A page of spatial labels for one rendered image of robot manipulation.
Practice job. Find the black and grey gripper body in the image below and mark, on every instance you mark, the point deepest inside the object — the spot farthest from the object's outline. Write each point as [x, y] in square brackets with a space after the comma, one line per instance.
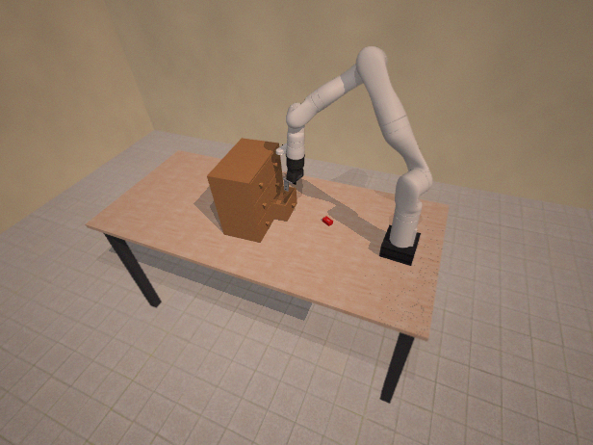
[294, 161]

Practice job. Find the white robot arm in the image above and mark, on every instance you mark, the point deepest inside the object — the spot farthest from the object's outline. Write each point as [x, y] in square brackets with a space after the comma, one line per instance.
[371, 64]

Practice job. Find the brown wooden chest of drawers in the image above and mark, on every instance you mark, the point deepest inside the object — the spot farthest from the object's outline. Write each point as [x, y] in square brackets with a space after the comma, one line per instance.
[230, 182]

